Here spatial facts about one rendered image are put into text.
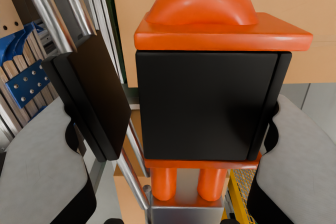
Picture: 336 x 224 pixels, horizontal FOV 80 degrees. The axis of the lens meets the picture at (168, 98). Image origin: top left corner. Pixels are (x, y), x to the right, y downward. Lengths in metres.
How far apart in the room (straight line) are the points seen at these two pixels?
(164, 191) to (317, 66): 1.02
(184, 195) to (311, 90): 1.81
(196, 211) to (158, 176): 0.05
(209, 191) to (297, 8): 0.87
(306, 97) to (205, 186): 1.83
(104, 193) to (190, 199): 2.54
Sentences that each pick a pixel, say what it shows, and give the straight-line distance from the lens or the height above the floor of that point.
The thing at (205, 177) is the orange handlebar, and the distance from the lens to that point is 0.17.
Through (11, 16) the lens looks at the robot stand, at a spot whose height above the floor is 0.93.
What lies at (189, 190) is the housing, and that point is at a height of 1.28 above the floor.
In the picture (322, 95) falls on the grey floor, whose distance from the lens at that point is 2.03.
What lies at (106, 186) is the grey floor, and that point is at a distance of 2.60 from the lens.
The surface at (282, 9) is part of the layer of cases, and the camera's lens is 0.95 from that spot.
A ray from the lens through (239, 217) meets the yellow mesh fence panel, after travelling 1.50.
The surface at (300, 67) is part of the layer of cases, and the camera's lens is 1.09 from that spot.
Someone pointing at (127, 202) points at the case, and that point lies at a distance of 0.88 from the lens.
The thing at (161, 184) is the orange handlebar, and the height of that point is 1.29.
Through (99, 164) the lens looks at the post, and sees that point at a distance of 1.49.
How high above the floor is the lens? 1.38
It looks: 57 degrees down
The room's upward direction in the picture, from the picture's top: 179 degrees counter-clockwise
